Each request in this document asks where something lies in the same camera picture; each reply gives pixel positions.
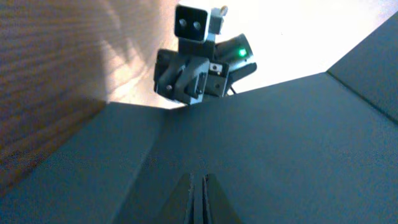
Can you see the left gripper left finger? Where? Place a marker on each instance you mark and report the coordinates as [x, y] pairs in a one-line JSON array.
[[179, 207]]

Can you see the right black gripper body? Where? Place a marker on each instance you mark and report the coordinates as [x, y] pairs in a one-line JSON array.
[[191, 74]]

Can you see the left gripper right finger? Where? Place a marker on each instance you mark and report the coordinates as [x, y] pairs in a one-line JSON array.
[[216, 206]]

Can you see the dark green box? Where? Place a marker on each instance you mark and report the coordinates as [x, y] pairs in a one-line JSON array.
[[318, 149]]

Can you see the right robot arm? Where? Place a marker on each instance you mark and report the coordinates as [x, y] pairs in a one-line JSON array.
[[239, 56]]

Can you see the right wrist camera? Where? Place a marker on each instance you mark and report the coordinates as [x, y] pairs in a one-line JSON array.
[[195, 21]]

